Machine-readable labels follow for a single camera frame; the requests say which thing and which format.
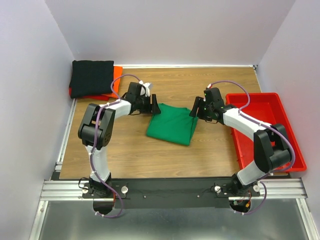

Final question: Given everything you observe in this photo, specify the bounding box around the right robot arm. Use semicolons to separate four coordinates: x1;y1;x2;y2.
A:
189;87;296;196

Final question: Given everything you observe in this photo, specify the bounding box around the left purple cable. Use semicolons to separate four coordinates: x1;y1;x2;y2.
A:
89;74;143;219

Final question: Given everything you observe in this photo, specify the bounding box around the folded orange t shirt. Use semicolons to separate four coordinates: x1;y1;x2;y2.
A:
106;66;123;99

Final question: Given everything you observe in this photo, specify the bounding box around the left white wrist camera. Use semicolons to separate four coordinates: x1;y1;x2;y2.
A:
138;80;153;97

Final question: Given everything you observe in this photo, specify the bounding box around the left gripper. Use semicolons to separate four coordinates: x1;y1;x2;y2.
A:
136;94;162;115

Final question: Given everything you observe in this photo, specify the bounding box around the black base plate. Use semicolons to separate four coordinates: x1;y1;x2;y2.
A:
78;177;266;216

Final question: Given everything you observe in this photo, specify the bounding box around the red plastic bin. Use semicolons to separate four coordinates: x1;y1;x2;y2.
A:
231;92;307;172

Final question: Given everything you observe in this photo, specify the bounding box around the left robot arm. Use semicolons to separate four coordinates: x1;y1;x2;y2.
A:
77;81;161;198

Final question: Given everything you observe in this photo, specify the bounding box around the folded black t shirt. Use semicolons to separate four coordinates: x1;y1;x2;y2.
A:
69;60;114;99

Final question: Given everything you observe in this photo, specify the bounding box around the green t shirt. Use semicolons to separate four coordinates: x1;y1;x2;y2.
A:
146;103;198;146

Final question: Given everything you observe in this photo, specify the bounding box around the folded red t shirt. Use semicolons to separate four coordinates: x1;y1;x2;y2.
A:
68;87;110;101

